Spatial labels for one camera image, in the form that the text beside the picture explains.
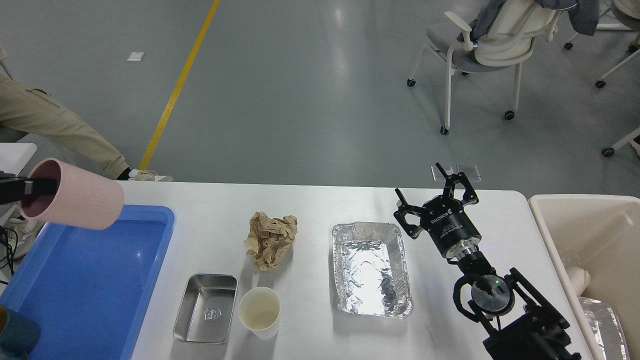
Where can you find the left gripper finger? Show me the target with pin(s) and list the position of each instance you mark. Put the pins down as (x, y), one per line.
(14, 188)

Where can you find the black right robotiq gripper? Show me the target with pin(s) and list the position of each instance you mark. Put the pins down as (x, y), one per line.
(450, 226)

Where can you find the pink mug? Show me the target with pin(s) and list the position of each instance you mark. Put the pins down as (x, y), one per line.
(80, 198)

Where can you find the stainless steel rectangular dish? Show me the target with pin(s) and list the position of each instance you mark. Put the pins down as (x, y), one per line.
(206, 310)

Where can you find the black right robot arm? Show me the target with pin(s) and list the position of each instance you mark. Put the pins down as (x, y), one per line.
(521, 324)

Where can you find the white side table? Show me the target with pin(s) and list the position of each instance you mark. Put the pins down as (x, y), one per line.
(14, 156)

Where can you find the person in beige trousers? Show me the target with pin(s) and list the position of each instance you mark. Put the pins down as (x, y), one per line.
(32, 110)

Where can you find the aluminium foil tray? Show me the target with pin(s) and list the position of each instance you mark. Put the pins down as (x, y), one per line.
(370, 270)

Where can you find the blue plastic tray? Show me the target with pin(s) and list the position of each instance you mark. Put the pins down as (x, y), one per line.
(89, 290)

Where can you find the teal object at corner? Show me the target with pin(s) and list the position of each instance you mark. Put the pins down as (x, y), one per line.
(18, 335)

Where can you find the white paper cup in bin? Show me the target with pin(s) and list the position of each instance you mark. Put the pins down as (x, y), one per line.
(579, 279)

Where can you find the beige plastic bin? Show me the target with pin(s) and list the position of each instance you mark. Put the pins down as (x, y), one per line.
(599, 233)

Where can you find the crumpled brown paper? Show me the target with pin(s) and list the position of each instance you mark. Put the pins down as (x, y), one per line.
(269, 239)

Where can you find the white office chair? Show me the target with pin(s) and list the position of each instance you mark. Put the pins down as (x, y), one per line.
(509, 41)

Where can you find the foil tray in bin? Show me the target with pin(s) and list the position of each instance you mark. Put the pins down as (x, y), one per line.
(605, 328)

